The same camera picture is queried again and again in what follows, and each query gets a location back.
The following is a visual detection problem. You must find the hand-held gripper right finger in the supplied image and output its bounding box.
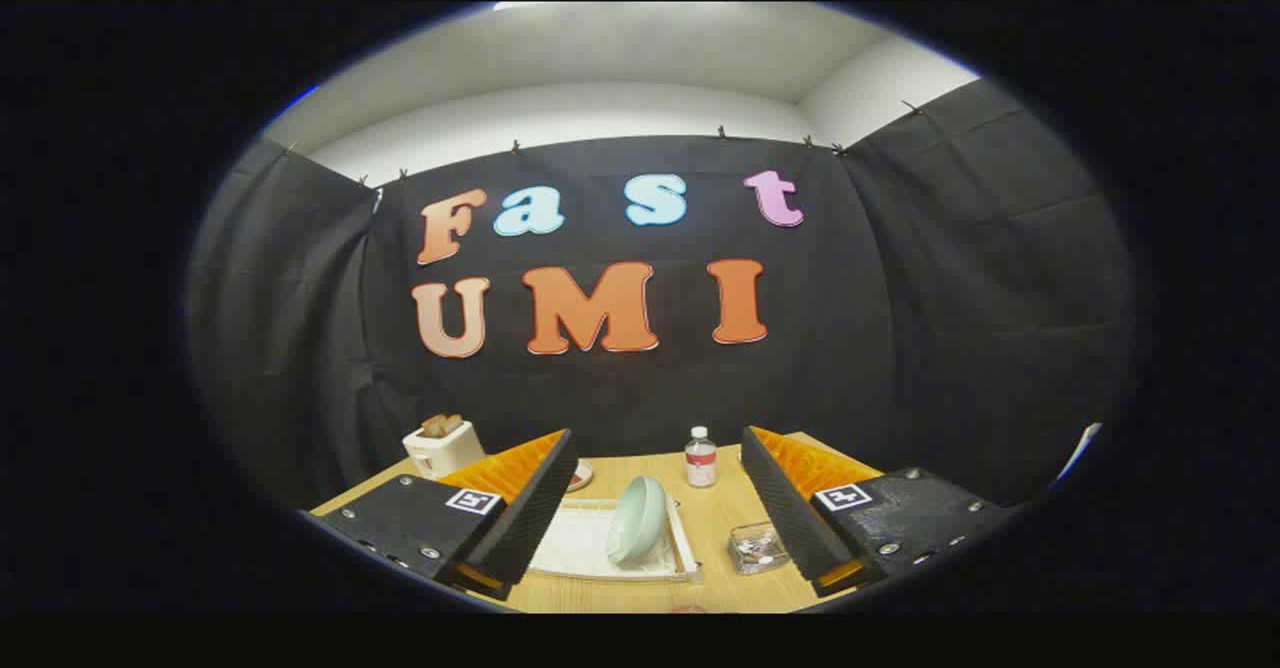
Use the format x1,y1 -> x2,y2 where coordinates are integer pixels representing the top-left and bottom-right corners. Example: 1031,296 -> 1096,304
740,425 -> 1016,599

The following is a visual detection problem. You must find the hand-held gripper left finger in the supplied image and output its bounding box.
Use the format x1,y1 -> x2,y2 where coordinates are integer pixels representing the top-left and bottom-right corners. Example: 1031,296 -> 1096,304
315,428 -> 580,602

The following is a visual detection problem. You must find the metal wire basket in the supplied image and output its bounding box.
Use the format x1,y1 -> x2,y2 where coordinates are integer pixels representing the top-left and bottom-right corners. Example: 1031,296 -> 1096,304
728,522 -> 791,576

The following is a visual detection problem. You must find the white wire dish rack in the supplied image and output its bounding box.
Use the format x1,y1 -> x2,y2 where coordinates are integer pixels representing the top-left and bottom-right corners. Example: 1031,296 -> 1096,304
527,496 -> 701,584

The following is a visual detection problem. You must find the mint green plate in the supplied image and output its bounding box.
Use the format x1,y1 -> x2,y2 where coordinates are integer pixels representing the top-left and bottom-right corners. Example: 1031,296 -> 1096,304
605,475 -> 669,567

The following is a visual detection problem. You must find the white toaster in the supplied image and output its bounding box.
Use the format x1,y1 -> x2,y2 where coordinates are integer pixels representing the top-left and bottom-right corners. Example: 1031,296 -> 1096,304
402,420 -> 488,480

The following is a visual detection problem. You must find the clear bottle with red label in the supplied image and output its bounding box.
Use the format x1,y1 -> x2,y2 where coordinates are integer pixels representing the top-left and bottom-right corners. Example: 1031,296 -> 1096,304
685,426 -> 718,489

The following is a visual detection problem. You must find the black backdrop cloth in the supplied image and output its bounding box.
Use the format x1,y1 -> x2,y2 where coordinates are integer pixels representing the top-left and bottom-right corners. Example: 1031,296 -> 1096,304
185,78 -> 1136,514

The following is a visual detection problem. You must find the white and blue device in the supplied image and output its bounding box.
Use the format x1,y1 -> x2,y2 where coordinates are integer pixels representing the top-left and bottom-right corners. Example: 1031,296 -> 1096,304
1055,423 -> 1103,489

